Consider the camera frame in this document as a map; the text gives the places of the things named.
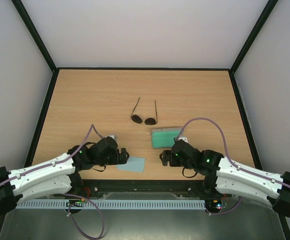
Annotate light blue slotted cable duct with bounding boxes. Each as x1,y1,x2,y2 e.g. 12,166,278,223
16,199,206,210

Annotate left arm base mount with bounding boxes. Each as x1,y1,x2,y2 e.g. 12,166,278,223
52,179,98,201

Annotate light blue cleaning cloth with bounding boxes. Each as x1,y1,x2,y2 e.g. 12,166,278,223
116,156,146,173

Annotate purple cable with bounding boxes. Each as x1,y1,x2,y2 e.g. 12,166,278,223
0,124,106,239
176,117,290,216

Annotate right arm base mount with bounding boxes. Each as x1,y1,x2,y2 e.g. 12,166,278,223
187,181,233,200

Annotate grey glasses case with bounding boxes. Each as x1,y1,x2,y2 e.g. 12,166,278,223
151,127,182,149

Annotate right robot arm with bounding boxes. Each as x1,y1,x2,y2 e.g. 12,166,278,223
159,139,290,218

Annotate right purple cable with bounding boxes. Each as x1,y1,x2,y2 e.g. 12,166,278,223
176,117,290,216

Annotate dark round sunglasses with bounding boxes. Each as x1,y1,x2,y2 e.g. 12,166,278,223
130,97,158,126

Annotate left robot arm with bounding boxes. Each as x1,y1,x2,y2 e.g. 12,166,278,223
0,136,130,215

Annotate black aluminium frame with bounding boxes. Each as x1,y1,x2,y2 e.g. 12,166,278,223
0,0,290,240

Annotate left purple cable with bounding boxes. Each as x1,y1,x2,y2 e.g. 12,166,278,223
0,124,106,239

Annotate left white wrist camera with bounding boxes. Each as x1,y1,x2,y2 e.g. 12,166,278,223
107,134,117,141

